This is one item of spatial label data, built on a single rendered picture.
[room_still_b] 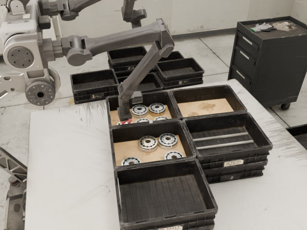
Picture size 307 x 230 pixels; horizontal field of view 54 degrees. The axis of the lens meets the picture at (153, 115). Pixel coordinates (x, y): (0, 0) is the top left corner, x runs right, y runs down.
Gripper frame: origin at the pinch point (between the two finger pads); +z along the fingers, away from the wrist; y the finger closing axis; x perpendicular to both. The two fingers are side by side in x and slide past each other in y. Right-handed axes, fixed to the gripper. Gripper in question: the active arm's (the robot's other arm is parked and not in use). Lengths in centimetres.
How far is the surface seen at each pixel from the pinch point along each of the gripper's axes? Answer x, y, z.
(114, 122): 4.8, 8.4, 4.3
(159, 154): -12.7, -24.6, 3.6
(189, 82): -80, 88, 38
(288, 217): -63, -71, 15
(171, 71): -71, 113, 39
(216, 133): -49, -18, 3
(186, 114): -39.2, 3.4, 3.7
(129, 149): 1.2, -16.4, 3.9
